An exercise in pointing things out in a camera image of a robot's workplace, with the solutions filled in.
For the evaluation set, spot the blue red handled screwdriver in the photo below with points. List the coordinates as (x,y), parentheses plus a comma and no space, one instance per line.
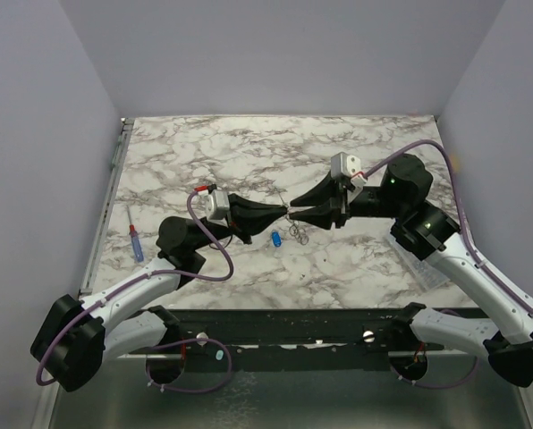
(135,240)

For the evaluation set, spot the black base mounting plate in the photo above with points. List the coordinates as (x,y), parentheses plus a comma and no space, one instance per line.
(286,340)

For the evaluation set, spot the left side metal rail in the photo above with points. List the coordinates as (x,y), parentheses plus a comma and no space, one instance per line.
(115,169)

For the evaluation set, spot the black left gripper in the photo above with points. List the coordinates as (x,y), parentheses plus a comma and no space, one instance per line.
(261,216)

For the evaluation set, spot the clear plastic storage box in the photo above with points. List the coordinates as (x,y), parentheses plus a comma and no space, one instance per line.
(427,277)

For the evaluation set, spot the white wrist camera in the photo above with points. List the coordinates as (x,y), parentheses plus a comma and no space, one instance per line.
(217,205)
(346,170)

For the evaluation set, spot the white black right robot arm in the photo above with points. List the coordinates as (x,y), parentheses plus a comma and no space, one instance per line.
(504,336)

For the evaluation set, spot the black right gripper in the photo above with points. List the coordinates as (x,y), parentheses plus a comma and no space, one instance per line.
(342,204)

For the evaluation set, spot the blue capped key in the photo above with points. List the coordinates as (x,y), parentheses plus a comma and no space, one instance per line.
(276,239)

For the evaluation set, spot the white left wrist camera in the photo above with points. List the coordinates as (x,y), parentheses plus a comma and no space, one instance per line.
(217,205)

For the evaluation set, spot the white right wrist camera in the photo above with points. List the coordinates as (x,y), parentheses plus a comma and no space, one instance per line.
(346,170)

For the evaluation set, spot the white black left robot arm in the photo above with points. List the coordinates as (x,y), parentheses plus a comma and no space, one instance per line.
(79,335)

